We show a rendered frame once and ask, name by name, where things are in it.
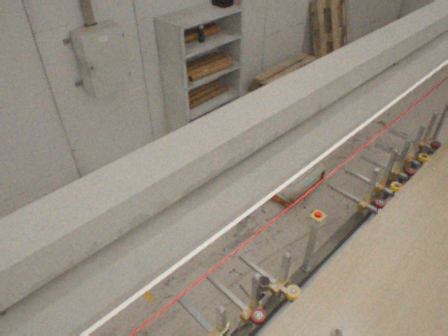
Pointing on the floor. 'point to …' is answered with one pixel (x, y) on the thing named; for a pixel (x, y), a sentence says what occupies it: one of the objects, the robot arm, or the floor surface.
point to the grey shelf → (171, 53)
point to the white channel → (189, 158)
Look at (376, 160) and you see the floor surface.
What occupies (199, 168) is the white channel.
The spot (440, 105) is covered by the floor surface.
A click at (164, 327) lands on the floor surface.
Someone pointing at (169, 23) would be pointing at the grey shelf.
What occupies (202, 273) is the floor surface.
